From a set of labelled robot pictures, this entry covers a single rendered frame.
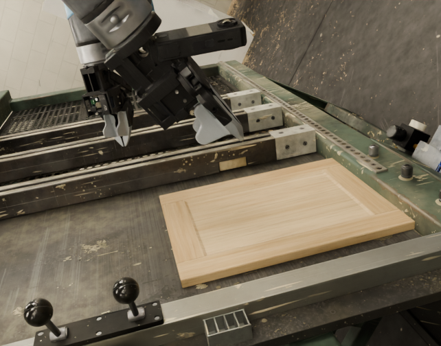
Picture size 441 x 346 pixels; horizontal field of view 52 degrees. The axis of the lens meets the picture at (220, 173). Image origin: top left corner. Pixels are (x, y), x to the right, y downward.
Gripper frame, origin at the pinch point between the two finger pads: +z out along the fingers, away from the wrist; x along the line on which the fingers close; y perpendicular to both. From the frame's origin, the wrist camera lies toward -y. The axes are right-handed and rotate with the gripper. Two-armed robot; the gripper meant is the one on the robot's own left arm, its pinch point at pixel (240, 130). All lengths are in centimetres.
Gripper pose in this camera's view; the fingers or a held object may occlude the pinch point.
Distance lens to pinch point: 65.2
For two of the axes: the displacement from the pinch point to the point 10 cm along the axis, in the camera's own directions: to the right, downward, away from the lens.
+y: -7.8, 5.8, 2.2
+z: 6.0, 6.2, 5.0
